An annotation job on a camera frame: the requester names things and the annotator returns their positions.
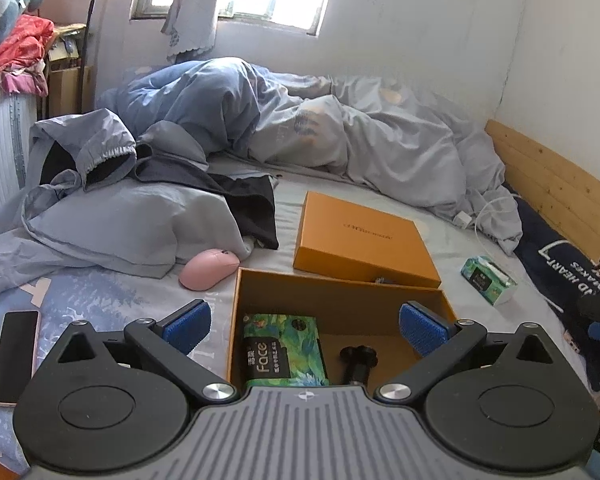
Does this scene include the black cylindrical handle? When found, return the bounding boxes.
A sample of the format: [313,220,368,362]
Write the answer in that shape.
[340,346,378,388]

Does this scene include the black clothes rack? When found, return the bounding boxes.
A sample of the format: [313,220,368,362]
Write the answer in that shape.
[76,0,96,113]

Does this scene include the pink computer mouse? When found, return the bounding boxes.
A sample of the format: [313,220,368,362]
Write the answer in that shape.
[178,249,240,292]

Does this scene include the grey crumpled duvet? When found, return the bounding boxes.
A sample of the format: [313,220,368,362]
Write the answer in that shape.
[97,58,522,252]

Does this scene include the orange cardboard box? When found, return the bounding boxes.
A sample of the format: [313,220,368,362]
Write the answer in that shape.
[226,268,456,390]

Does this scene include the white charger with cable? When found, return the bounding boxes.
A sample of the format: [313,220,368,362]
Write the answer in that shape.
[452,194,552,306]

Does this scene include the dark navy pillow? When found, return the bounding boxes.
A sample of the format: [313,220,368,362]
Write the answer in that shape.
[505,197,600,392]

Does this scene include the grey window curtain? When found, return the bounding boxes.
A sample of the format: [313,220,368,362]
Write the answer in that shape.
[161,0,218,64]

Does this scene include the green face tissue pack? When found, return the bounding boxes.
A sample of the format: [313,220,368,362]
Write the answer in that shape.
[242,313,330,388]

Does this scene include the grey blue pillow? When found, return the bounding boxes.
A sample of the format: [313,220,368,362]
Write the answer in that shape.
[21,179,254,278]

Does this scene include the smartphone with pink case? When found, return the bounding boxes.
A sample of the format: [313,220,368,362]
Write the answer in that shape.
[0,310,40,406]

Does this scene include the wooden headboard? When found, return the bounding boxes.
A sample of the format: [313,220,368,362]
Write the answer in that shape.
[486,119,600,260]

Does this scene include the orange box lid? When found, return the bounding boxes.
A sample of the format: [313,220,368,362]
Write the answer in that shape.
[294,192,441,289]

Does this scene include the grey jacket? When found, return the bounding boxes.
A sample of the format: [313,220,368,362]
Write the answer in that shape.
[22,108,278,250]

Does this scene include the cardboard boxes in corner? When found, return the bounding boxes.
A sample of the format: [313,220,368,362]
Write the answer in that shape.
[42,23,95,118]

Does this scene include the red clothes pile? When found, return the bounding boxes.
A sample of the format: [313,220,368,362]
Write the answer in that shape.
[0,14,56,96]

